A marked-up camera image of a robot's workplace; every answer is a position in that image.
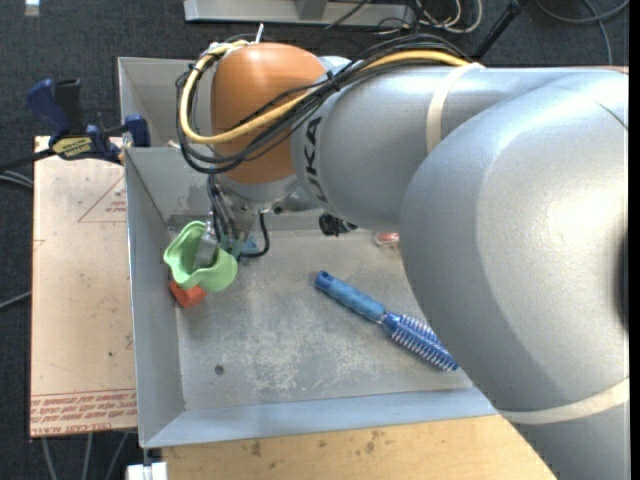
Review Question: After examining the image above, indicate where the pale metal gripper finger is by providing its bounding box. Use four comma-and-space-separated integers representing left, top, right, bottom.
195, 232, 220, 271

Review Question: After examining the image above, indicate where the light green wavy cup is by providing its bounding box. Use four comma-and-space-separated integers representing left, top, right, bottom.
162, 220, 240, 294

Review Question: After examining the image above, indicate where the orange-red small block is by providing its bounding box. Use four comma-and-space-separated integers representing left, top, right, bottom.
168, 280, 208, 310

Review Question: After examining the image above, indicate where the grey metal bin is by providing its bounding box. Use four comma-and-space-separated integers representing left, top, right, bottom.
117, 56, 501, 450

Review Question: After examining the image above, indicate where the brown cardboard board red print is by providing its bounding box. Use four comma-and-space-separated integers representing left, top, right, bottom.
29, 135, 139, 439

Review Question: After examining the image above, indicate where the black cylinder on white bracket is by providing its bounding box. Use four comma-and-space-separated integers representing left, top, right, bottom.
318, 211, 359, 237

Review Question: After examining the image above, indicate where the blue handled bristle brush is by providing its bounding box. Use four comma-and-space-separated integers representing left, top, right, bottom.
313, 270, 460, 374

